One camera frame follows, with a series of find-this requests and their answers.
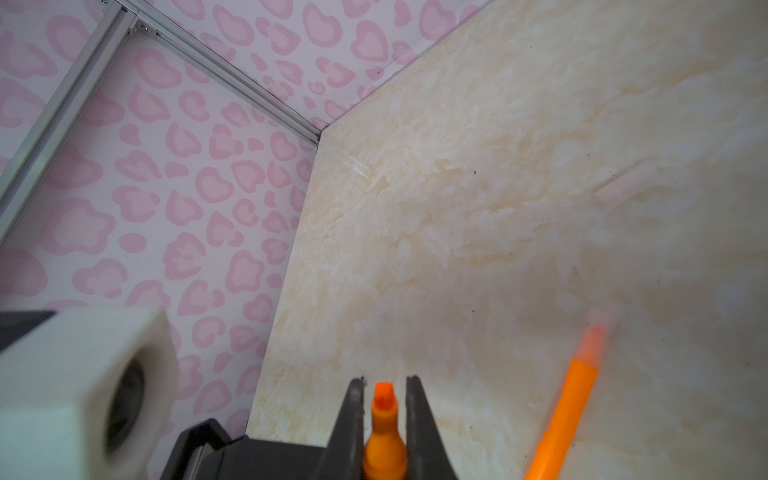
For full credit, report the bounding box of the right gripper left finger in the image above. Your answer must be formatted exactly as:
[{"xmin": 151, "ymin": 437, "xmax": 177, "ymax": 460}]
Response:
[{"xmin": 311, "ymin": 377, "xmax": 365, "ymax": 480}]

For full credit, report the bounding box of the clear pen cap on table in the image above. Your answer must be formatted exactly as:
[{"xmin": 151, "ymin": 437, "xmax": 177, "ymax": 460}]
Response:
[{"xmin": 595, "ymin": 161, "xmax": 657, "ymax": 211}]

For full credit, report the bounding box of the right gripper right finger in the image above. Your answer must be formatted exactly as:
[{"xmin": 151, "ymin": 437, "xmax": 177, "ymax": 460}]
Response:
[{"xmin": 405, "ymin": 375, "xmax": 458, "ymax": 480}]

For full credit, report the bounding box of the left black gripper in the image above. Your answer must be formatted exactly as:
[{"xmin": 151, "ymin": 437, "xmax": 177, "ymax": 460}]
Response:
[{"xmin": 161, "ymin": 418, "xmax": 324, "ymax": 479}]

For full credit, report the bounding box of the aluminium frame strut left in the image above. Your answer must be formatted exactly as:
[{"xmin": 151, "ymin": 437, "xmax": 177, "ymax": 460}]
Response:
[{"xmin": 1, "ymin": 1, "xmax": 135, "ymax": 243}]

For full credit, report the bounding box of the orange highlighter pen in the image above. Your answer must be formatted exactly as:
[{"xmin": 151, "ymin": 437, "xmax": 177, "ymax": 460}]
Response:
[
  {"xmin": 524, "ymin": 308, "xmax": 616, "ymax": 480},
  {"xmin": 363, "ymin": 382, "xmax": 407, "ymax": 480}
]

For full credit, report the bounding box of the aluminium frame corner post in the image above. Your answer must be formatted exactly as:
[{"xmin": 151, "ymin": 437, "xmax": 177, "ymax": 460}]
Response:
[{"xmin": 118, "ymin": 0, "xmax": 321, "ymax": 147}]

